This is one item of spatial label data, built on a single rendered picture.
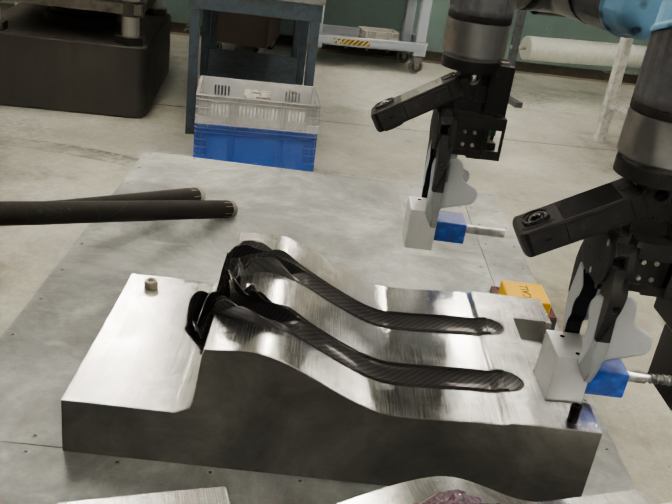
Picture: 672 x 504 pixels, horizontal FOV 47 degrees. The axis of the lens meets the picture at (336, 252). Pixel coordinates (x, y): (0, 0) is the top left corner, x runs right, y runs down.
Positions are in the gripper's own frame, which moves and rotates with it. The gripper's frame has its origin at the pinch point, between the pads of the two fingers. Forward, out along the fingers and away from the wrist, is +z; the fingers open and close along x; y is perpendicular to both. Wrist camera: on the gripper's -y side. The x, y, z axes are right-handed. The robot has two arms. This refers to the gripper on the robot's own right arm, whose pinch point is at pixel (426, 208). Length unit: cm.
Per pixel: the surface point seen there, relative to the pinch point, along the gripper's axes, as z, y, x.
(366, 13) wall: 59, 13, 613
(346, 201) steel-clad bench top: 15.1, -8.7, 38.4
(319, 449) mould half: 11.5, -11.4, -36.0
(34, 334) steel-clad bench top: 15, -45, -17
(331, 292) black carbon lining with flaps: 4.7, -11.5, -17.3
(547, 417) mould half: 6.1, 9.5, -34.6
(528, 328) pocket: 7.3, 11.9, -15.7
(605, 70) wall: 85, 240, 634
